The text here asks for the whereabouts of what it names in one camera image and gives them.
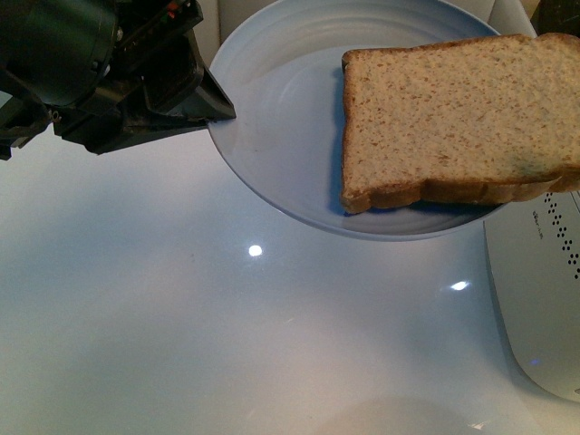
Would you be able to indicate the brown bread slice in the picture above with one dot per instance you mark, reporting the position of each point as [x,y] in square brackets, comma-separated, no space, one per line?
[482,121]

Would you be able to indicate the light blue plate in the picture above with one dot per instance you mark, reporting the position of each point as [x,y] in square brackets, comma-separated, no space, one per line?
[282,70]

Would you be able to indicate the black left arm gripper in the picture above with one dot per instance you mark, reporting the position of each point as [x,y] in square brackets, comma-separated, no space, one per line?
[156,85]

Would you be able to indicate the chrome two-slot toaster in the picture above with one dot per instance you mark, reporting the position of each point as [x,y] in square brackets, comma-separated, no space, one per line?
[533,258]

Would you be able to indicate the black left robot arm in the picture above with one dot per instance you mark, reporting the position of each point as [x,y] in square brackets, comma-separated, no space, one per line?
[53,54]

